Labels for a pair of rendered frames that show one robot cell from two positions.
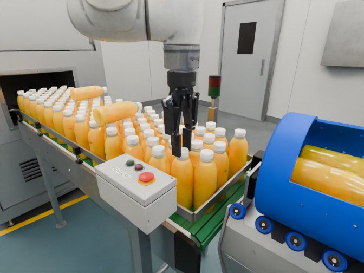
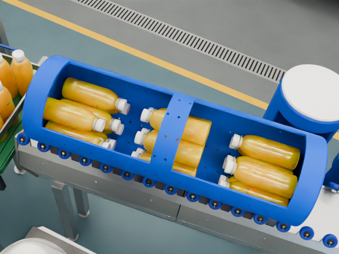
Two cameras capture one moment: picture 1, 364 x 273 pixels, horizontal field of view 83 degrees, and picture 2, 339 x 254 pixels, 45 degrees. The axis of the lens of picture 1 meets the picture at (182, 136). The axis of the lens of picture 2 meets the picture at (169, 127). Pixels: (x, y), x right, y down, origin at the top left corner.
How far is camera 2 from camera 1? 0.89 m
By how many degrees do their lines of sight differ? 39
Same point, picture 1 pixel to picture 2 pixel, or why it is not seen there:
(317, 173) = (61, 115)
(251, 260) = (42, 168)
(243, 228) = (31, 149)
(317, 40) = not seen: outside the picture
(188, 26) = not seen: outside the picture
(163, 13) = not seen: outside the picture
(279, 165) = (33, 118)
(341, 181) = (74, 120)
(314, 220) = (61, 146)
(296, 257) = (66, 161)
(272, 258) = (54, 165)
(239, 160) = (24, 81)
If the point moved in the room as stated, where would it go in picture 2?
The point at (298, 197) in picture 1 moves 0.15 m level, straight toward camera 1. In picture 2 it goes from (48, 136) to (27, 179)
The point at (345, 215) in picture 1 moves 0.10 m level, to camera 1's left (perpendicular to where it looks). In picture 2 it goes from (71, 143) to (38, 153)
